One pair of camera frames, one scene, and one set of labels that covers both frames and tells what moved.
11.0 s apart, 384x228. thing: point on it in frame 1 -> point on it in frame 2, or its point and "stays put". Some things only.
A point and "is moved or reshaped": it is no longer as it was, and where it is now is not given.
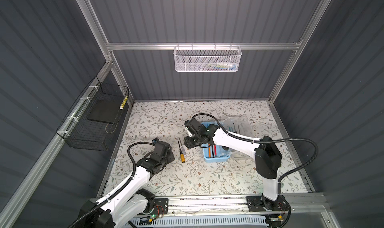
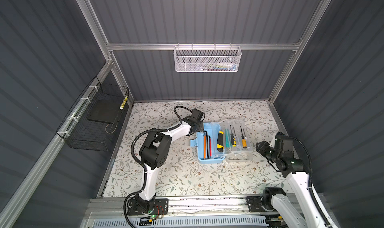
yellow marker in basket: (123, 102) stays put
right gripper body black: (192, 141) -> (272, 154)
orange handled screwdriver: (182, 155) is moved or reshaped
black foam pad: (106, 111) stays put
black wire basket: (88, 124) stays put
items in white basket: (218, 66) stays put
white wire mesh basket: (203, 59) stays put
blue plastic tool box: (212, 153) is moved or reshaped
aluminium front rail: (311, 206) stays put
